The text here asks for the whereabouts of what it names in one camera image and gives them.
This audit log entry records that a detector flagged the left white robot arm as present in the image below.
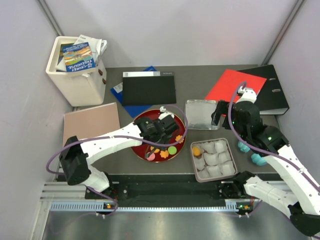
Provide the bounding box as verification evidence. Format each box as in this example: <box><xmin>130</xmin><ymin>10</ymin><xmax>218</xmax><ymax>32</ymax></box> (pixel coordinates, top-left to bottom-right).
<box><xmin>59</xmin><ymin>110</ymin><xmax>180</xmax><ymax>199</ymax></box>

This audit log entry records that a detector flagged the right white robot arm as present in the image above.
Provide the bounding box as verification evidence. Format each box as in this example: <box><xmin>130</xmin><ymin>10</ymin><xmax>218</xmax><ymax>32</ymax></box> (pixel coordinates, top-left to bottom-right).
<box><xmin>211</xmin><ymin>83</ymin><xmax>320</xmax><ymax>239</ymax></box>

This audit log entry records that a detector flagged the orange flower cookie right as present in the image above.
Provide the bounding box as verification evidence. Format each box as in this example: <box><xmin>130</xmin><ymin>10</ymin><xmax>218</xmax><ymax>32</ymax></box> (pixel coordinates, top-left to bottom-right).
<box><xmin>175</xmin><ymin>135</ymin><xmax>184</xmax><ymax>144</ymax></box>

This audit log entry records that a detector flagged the orange flower cookie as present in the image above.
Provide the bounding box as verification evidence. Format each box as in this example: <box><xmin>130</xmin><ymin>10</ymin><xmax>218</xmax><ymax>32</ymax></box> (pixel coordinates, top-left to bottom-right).
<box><xmin>160</xmin><ymin>150</ymin><xmax>170</xmax><ymax>159</ymax></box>
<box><xmin>175</xmin><ymin>135</ymin><xmax>184</xmax><ymax>144</ymax></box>

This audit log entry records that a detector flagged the green sandwich cookie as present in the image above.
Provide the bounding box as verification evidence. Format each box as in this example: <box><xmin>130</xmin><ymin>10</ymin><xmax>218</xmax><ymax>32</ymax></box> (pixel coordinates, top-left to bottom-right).
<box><xmin>167</xmin><ymin>146</ymin><xmax>177</xmax><ymax>155</ymax></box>

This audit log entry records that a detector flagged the red folder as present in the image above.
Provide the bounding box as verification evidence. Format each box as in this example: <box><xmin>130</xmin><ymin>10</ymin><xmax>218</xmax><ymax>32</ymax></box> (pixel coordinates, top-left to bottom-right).
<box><xmin>204</xmin><ymin>69</ymin><xmax>267</xmax><ymax>103</ymax></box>

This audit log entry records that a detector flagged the red round lacquer tray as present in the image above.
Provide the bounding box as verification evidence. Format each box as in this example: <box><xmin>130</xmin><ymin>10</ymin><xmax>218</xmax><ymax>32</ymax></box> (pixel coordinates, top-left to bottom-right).
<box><xmin>132</xmin><ymin>114</ymin><xmax>186</xmax><ymax>163</ymax></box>

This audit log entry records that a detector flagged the orange flower cookie lower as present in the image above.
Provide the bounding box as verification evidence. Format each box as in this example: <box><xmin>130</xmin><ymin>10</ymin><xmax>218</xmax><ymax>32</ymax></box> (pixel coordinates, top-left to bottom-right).
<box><xmin>160</xmin><ymin>150</ymin><xmax>170</xmax><ymax>159</ymax></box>

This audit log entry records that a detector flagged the silver tin lid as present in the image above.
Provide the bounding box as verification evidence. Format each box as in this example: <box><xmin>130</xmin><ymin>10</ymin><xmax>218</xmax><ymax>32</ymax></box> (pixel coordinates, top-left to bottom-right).
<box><xmin>184</xmin><ymin>99</ymin><xmax>220</xmax><ymax>131</ymax></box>

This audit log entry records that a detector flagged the pink sandwich cookie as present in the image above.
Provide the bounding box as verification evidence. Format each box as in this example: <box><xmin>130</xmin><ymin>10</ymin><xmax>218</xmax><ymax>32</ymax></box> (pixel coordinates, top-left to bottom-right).
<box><xmin>146</xmin><ymin>153</ymin><xmax>156</xmax><ymax>161</ymax></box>

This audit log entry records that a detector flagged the teal macaron upper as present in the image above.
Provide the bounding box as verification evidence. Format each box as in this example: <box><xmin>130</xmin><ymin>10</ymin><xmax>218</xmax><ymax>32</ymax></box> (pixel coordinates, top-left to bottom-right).
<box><xmin>237</xmin><ymin>141</ymin><xmax>251</xmax><ymax>153</ymax></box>

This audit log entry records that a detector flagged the blue folder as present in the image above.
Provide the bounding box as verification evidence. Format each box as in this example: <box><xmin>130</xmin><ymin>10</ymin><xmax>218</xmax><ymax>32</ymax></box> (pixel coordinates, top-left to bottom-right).
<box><xmin>110</xmin><ymin>82</ymin><xmax>151</xmax><ymax>118</ymax></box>

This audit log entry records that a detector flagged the black folder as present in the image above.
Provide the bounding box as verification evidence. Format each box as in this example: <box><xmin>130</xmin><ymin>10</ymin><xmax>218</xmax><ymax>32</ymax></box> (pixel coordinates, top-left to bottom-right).
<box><xmin>122</xmin><ymin>71</ymin><xmax>177</xmax><ymax>106</ymax></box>

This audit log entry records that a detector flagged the cookie tin with paper cups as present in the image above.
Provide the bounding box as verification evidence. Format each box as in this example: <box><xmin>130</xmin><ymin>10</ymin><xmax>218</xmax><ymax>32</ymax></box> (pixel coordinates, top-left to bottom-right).
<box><xmin>190</xmin><ymin>138</ymin><xmax>238</xmax><ymax>183</ymax></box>

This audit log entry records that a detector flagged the pink notebook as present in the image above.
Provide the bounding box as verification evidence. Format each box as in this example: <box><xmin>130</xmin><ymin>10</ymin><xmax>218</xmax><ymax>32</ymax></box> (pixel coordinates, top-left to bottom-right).
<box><xmin>62</xmin><ymin>102</ymin><xmax>120</xmax><ymax>145</ymax></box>

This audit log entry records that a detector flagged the white storage bin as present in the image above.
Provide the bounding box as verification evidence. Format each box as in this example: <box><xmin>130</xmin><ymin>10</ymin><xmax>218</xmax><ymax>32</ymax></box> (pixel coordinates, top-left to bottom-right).
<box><xmin>45</xmin><ymin>36</ymin><xmax>107</xmax><ymax>107</ymax></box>

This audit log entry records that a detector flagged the white paper stack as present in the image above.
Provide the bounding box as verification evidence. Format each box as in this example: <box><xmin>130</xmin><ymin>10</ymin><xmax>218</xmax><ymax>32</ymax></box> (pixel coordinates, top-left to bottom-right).
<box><xmin>55</xmin><ymin>34</ymin><xmax>108</xmax><ymax>72</ymax></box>

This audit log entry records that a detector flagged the blue illustrated booklet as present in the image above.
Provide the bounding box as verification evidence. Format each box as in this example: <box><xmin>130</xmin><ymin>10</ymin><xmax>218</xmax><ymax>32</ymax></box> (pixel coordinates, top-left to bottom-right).
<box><xmin>62</xmin><ymin>42</ymin><xmax>96</xmax><ymax>73</ymax></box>

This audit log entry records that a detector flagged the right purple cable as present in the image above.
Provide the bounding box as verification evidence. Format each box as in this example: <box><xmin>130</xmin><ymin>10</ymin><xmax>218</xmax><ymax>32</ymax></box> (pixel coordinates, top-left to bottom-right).
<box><xmin>226</xmin><ymin>81</ymin><xmax>320</xmax><ymax>221</ymax></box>

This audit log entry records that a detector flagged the purple cable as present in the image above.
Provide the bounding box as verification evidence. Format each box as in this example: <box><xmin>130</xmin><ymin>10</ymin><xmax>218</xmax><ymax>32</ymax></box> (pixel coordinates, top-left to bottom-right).
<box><xmin>45</xmin><ymin>104</ymin><xmax>189</xmax><ymax>235</ymax></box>
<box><xmin>226</xmin><ymin>81</ymin><xmax>320</xmax><ymax>221</ymax></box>

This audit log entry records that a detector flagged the black ring binder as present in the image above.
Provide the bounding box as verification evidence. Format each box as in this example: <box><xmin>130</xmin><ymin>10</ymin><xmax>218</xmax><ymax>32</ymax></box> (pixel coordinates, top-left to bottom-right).
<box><xmin>239</xmin><ymin>64</ymin><xmax>290</xmax><ymax>116</ymax></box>

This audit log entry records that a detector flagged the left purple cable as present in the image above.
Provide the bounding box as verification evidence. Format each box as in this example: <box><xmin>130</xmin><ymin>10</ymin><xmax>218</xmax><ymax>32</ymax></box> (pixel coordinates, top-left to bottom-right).
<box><xmin>45</xmin><ymin>104</ymin><xmax>189</xmax><ymax>235</ymax></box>

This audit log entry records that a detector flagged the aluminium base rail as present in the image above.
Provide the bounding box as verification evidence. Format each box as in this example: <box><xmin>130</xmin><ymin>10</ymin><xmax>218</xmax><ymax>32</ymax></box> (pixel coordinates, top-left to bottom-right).
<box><xmin>39</xmin><ymin>181</ymin><xmax>283</xmax><ymax>213</ymax></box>

